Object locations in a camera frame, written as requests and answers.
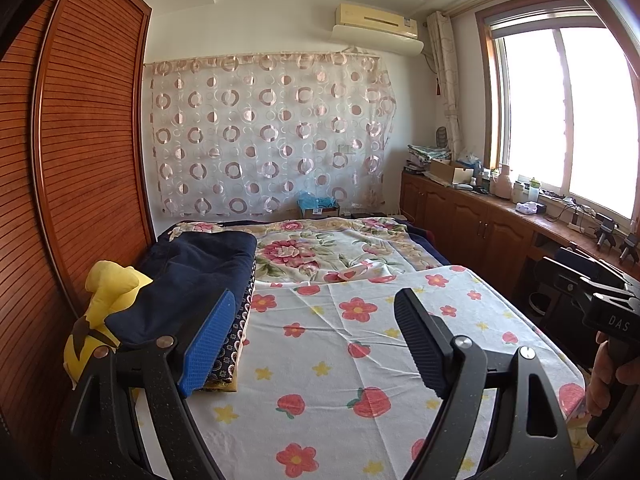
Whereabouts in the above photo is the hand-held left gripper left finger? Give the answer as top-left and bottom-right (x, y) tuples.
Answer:
(67, 287), (237, 480)

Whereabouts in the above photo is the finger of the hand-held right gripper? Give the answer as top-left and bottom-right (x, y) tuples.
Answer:
(535, 256), (608, 311)
(554, 244), (632, 288)

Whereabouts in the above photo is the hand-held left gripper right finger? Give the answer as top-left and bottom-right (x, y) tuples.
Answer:
(394, 287), (576, 480)

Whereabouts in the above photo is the navy t-shirt with orange print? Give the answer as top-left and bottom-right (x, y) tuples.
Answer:
(107, 230), (258, 353)

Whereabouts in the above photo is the person's right hand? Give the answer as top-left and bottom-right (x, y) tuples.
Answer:
(585, 341), (640, 418)

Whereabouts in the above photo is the white power strip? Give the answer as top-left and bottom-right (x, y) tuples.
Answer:
(562, 212), (598, 233)

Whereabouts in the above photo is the beige folded cloth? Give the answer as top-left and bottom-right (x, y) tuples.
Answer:
(202, 377), (242, 395)

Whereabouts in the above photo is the small black stand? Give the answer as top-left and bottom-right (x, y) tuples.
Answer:
(619, 232), (640, 266)
(594, 214), (620, 252)

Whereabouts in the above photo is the white strawberry print sheet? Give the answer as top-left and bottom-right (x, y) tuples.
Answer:
(127, 264), (588, 480)

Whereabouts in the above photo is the long wooden cabinet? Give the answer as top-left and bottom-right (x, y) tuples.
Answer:
(400, 167), (640, 341)

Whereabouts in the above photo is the pale pink jug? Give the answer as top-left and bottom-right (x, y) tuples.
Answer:
(490, 164), (513, 201)

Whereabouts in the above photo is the yellow plush toy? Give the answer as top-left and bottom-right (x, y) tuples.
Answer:
(62, 260), (153, 386)

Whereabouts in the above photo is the floral blanket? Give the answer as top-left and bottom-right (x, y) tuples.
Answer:
(165, 216), (453, 288)

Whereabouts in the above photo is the wooden framed window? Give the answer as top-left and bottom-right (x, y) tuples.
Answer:
(475, 0), (640, 236)

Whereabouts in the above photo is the open cardboard box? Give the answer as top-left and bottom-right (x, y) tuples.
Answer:
(430, 159), (476, 186)

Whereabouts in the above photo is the blue plastic bag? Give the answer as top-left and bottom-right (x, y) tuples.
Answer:
(297, 194), (341, 218)

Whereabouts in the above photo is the stack of folded cloths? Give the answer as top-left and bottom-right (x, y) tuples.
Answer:
(406, 144), (451, 173)

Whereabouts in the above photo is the beige window curtain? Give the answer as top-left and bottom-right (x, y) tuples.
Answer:
(426, 10), (468, 161)

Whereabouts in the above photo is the circle patterned sheer curtain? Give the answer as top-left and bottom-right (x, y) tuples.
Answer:
(144, 50), (398, 218)

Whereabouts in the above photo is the wooden slatted wardrobe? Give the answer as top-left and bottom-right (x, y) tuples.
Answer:
(0, 0), (156, 461)

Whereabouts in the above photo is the dark ring patterned folded cloth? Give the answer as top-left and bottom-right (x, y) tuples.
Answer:
(202, 255), (258, 393)

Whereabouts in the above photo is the cream wall air conditioner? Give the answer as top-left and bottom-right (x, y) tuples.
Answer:
(334, 3), (420, 41)

